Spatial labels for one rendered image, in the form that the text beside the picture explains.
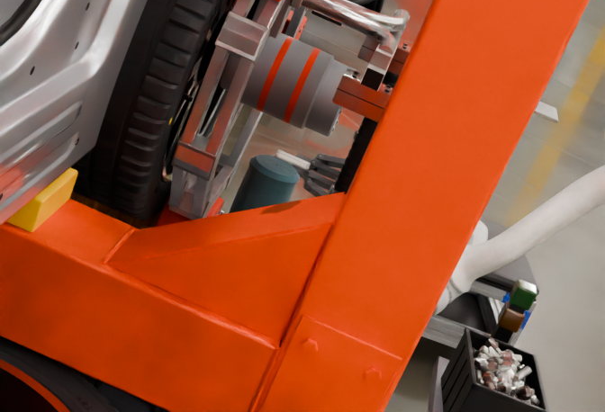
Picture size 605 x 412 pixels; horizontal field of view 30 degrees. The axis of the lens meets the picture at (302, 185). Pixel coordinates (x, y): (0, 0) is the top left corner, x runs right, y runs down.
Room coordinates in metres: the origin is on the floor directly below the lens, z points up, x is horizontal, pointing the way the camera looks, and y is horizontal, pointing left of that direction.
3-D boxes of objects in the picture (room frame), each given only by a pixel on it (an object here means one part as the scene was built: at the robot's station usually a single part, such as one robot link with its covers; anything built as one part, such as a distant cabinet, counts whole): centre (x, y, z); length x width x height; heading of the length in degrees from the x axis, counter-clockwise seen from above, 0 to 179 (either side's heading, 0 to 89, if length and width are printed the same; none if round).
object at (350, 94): (1.73, -0.04, 0.93); 0.09 x 0.05 x 0.05; 88
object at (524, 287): (1.94, -0.45, 0.64); 0.04 x 0.04 x 0.04; 88
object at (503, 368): (1.77, -0.45, 0.51); 0.20 x 0.14 x 0.13; 4
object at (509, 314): (1.94, -0.45, 0.59); 0.04 x 0.04 x 0.04; 88
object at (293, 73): (1.90, 0.09, 0.85); 0.21 x 0.14 x 0.14; 88
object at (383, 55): (1.80, 0.05, 1.03); 0.19 x 0.18 x 0.11; 88
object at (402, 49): (2.07, -0.04, 0.93); 0.09 x 0.05 x 0.05; 88
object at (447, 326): (2.96, -0.50, 0.17); 0.43 x 0.36 x 0.34; 8
